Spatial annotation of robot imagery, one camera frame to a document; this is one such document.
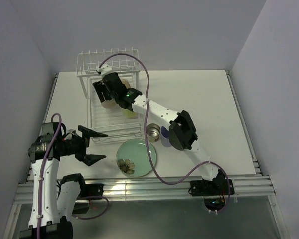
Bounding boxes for white wire dish rack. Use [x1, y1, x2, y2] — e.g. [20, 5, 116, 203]
[76, 48, 143, 144]

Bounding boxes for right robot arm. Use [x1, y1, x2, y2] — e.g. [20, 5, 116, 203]
[94, 66, 228, 194]

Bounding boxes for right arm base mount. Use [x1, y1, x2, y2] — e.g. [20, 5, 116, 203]
[188, 180, 235, 196]

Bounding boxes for lavender plastic cup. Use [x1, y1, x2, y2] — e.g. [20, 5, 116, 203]
[161, 126, 171, 148]

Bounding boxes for small metal-lined beige cup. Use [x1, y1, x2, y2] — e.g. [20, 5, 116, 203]
[146, 123, 160, 142]

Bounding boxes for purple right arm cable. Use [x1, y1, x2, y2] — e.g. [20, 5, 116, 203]
[99, 53, 230, 215]

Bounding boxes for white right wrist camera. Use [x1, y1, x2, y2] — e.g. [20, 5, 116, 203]
[96, 63, 113, 78]

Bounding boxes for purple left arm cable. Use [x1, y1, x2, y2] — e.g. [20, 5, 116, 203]
[34, 113, 110, 239]

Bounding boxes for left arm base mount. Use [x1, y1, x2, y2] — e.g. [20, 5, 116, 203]
[72, 183, 104, 215]

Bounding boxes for pale yellow mug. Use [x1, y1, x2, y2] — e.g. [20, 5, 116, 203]
[122, 109, 138, 118]

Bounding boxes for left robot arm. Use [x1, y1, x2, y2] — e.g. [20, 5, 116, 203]
[19, 122, 106, 239]

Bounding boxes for beige ceramic bowl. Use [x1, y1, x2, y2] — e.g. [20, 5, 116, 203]
[121, 79, 131, 89]

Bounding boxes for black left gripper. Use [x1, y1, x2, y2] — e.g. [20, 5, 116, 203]
[60, 126, 107, 165]

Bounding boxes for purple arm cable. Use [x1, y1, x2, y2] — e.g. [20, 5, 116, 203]
[99, 53, 230, 215]
[34, 113, 110, 239]

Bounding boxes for green floral plate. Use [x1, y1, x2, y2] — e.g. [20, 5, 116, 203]
[116, 139, 152, 177]

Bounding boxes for aluminium frame rail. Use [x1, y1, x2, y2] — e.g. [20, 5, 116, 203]
[14, 174, 275, 203]

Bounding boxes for brown paper-like cup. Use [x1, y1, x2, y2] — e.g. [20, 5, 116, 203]
[101, 99, 116, 109]

